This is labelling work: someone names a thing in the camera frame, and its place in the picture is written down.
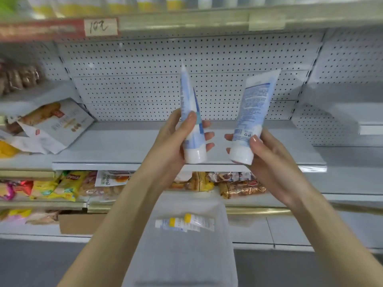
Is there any person's right hand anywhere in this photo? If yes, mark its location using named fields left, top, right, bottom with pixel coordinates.
left=224, top=128, right=303, bottom=206

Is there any person's left hand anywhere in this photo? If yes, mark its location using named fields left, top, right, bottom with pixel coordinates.
left=143, top=108, right=215, bottom=189

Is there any white blue cream tube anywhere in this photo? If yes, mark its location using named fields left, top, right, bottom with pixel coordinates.
left=180, top=59, right=207, bottom=164
left=229, top=69, right=282, bottom=165

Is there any person's right forearm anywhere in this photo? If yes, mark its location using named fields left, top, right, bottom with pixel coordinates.
left=281, top=171, right=383, bottom=287

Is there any person's left forearm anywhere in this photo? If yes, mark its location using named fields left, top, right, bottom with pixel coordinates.
left=57, top=166, right=180, bottom=287

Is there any clear pack of golden bread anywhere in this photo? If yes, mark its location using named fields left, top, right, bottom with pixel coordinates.
left=171, top=171, right=215, bottom=192

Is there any clear pack of brown bread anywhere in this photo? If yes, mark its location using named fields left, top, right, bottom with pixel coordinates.
left=219, top=180, right=267, bottom=200

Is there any white metal shelf board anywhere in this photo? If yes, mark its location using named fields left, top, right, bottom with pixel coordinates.
left=52, top=121, right=327, bottom=173

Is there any white pegboard back panel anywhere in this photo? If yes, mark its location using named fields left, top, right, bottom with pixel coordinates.
left=55, top=30, right=325, bottom=122

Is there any white bag with orange print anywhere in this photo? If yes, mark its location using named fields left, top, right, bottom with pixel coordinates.
left=95, top=170, right=134, bottom=188

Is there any translucent white plastic bin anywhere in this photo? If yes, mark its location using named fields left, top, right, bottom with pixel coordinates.
left=122, top=191, right=239, bottom=287

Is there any white cookie bag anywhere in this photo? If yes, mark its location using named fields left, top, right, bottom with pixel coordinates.
left=6, top=98, right=95, bottom=155

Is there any handwritten paper price tag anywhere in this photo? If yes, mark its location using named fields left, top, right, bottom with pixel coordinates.
left=83, top=18, right=119, bottom=37

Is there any row of yellow white tubes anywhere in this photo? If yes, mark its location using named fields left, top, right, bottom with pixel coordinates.
left=25, top=0, right=300, bottom=19

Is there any brown cardboard box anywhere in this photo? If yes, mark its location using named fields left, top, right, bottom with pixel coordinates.
left=58, top=213, right=107, bottom=235

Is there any small yellow snack packet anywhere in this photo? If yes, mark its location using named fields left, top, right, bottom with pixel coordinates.
left=30, top=180, right=60, bottom=200

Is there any clear pack of brown cookies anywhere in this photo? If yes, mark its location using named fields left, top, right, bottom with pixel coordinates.
left=0, top=63, right=46, bottom=96

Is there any red shelf label strip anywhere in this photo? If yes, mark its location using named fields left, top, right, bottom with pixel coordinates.
left=0, top=22, right=86, bottom=42

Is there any plain yellow packet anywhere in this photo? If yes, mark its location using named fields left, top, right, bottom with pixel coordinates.
left=0, top=140, right=22, bottom=159

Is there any pink snack packet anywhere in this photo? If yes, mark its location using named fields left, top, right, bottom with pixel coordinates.
left=0, top=180, right=34, bottom=201

